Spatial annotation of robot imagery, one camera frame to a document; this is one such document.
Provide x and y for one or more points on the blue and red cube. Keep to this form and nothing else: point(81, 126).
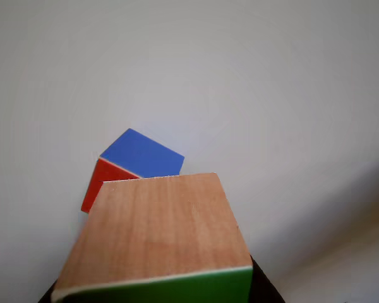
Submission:
point(142, 154)

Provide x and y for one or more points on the wooden cube with green face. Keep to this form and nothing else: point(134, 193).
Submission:
point(158, 233)

